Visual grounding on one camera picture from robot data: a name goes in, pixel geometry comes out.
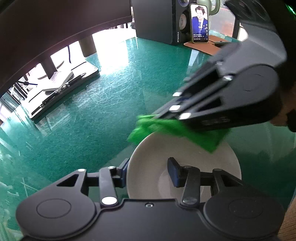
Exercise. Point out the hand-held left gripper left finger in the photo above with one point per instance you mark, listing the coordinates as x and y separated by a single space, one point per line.
124 173

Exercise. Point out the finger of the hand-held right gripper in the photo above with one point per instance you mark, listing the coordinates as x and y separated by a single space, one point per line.
196 109
208 78

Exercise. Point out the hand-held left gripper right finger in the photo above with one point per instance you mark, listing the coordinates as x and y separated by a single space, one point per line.
174 172

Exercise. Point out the white bowl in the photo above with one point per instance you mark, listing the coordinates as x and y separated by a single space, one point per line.
148 162

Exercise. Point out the green cleaning cloth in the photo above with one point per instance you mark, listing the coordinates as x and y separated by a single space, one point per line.
148 129

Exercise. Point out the person's right forearm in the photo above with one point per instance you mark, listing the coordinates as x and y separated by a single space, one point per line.
281 111

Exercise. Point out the brown leather mat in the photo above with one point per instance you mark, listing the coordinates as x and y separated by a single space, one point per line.
203 47

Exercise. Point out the smartphone with lit screen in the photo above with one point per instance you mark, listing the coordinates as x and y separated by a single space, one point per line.
199 23

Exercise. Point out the green kettle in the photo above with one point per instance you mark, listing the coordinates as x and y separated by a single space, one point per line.
215 5

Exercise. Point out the black speaker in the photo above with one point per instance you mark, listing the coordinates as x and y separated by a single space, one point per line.
153 20

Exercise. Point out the monitor stand base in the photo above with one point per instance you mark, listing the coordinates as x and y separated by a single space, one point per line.
69 81

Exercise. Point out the dark computer monitor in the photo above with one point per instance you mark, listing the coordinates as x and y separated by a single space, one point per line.
46 23

